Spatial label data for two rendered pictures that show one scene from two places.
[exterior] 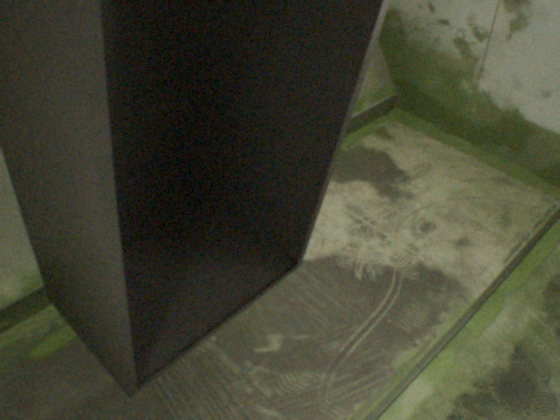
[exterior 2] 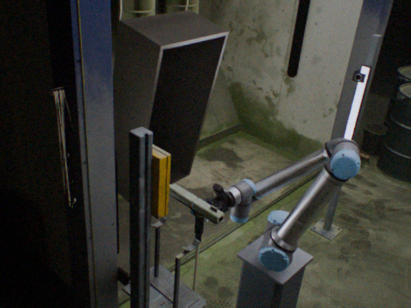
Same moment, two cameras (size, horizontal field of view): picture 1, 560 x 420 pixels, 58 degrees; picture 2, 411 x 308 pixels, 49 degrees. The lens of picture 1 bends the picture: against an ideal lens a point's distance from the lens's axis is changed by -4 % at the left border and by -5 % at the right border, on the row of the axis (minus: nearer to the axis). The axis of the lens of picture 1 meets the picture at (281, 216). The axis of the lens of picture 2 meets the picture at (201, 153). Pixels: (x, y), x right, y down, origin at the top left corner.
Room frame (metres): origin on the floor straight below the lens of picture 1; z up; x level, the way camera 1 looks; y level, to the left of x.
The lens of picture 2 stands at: (-1.94, 0.02, 2.30)
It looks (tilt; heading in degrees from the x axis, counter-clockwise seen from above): 29 degrees down; 357
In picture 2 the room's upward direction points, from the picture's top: 5 degrees clockwise
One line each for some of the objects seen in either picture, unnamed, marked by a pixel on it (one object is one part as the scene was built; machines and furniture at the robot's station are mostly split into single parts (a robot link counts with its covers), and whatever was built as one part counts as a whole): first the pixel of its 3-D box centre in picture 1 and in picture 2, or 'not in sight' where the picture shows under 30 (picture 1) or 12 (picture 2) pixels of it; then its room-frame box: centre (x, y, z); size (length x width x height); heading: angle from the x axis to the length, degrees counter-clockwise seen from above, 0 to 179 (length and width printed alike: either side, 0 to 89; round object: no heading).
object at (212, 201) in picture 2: not in sight; (218, 205); (-0.28, -0.16, 1.12); 0.12 x 0.08 x 0.09; 135
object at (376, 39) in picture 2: not in sight; (348, 144); (1.02, -1.24, 0.82); 0.05 x 0.05 x 1.64; 46
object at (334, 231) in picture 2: not in sight; (326, 229); (1.02, -1.24, 0.01); 0.20 x 0.20 x 0.01; 46
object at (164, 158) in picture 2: not in sight; (153, 181); (-0.57, 0.12, 1.42); 0.12 x 0.06 x 0.26; 46
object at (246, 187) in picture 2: not in sight; (242, 191); (-0.16, -0.28, 1.13); 0.12 x 0.09 x 0.10; 135
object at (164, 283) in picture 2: not in sight; (168, 264); (-0.49, 0.05, 0.95); 0.26 x 0.15 x 0.32; 46
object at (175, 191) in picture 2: not in sight; (180, 208); (-0.29, 0.01, 1.10); 0.49 x 0.05 x 0.23; 45
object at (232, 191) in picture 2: not in sight; (230, 197); (-0.22, -0.22, 1.13); 0.10 x 0.05 x 0.09; 45
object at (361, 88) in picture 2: not in sight; (352, 121); (1.00, -1.21, 1.02); 0.06 x 0.02 x 0.83; 46
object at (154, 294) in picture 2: not in sight; (164, 295); (-0.51, 0.06, 0.78); 0.31 x 0.23 x 0.01; 46
